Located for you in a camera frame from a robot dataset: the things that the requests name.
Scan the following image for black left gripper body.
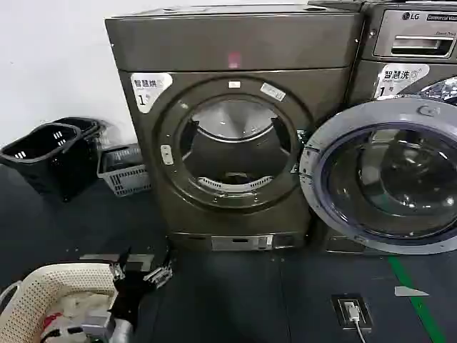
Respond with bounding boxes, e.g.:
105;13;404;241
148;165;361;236
106;272;154;324

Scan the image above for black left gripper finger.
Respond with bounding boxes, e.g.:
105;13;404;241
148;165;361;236
142;249;174;287
109;246;131;280

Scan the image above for white garment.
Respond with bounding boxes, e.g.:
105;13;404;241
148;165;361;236
56;293;114;322

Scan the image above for cream perforated laundry basket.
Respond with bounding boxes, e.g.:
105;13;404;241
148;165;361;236
0;262;120;343

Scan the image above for red garment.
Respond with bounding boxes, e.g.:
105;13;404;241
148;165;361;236
43;312;64;329

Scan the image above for grey plastic slotted basket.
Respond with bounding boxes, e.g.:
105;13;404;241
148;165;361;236
96;142;153;198

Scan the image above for dark garment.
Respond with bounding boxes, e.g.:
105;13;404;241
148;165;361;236
224;171;251;184

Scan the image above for black plastic laundry basket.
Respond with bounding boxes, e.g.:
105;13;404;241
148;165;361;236
0;122;91;204
53;116;109;151

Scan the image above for black floor socket box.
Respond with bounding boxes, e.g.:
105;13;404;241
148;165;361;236
330;292;374;330

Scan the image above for dark grey front-load dryer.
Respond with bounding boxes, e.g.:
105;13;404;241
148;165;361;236
104;3;366;253

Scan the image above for round glass dryer door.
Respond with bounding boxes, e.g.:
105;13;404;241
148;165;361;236
298;98;457;257

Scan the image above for grey triangular floor sticker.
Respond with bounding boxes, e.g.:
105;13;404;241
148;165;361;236
393;285;431;298

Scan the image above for green floor tape stripe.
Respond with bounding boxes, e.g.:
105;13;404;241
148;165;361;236
387;254;444;343

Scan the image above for dark grey washing machine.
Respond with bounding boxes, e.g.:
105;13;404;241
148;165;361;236
307;0;457;255

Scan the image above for white plug with cable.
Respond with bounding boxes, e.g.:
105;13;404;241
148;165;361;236
343;301;369;343

